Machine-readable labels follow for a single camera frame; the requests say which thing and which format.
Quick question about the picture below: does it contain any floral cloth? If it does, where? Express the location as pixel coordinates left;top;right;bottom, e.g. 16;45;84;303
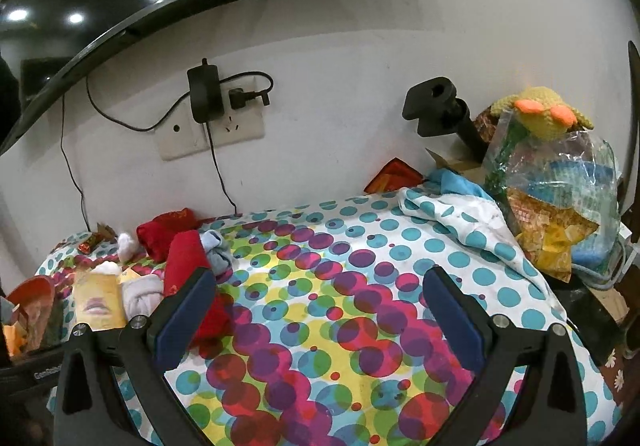
599;340;637;403

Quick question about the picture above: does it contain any yellow snack packet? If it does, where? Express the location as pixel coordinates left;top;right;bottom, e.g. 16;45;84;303
507;188;600;278

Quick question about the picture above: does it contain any light blue sock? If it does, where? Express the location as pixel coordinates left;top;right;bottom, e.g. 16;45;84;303
200;229;234;273

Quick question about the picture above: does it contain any candy wrapper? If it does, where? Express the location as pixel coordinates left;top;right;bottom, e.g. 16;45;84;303
76;222;117;255

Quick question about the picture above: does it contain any red orange packet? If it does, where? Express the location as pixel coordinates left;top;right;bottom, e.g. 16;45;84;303
363;157;422;195

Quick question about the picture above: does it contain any red basin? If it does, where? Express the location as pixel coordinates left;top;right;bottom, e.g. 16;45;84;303
0;275;57;358

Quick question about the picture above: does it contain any white wall socket plate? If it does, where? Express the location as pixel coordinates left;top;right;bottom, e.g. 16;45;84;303
157;112;266;160

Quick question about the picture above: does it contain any black curved bar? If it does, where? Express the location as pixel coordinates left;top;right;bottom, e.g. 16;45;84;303
625;40;640;153

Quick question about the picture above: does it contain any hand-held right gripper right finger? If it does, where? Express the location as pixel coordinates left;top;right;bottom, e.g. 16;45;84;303
422;267;588;446

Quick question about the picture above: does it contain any yellow crochet duck toy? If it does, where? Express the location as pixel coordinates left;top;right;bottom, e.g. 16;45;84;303
487;86;596;138

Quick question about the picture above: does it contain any black clamp mount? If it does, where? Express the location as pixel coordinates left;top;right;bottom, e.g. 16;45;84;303
402;76;489;160

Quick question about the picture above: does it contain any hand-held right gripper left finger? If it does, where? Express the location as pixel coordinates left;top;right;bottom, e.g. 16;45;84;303
54;267;217;446

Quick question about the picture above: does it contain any black power adapter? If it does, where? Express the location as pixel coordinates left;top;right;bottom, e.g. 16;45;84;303
187;58;224;125

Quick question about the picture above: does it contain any blue cloth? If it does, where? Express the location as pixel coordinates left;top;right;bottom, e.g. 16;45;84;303
425;168;497;200

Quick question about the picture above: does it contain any red sock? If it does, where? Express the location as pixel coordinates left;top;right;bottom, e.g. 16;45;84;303
164;230;232;343
137;208;202;263

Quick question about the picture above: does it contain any thin black adapter cable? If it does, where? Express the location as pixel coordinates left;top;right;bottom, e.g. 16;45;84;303
207;123;240;218

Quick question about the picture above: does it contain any yellow box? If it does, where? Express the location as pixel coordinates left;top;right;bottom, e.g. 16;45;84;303
72;270;127;330

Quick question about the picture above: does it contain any dark side shelf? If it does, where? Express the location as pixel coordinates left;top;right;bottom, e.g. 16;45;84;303
549;276;627;358

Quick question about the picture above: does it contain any thin black television cable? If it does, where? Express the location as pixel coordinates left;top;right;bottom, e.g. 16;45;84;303
60;91;92;233

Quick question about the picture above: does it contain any black plug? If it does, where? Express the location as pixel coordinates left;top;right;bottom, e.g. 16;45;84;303
227;72;275;110

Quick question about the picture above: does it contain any grey cable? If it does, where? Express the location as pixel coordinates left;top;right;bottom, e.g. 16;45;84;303
569;236;632;293

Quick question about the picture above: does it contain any looped black cable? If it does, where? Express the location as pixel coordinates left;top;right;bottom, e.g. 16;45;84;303
86;75;193;132

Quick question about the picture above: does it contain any clear plastic bag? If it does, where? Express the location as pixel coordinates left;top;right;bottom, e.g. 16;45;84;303
481;122;622;278

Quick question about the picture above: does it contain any colourful dotted tablecloth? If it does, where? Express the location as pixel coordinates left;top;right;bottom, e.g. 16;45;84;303
35;186;622;446

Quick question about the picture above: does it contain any cardboard box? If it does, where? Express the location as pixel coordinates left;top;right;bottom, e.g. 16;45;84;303
424;146;487;178

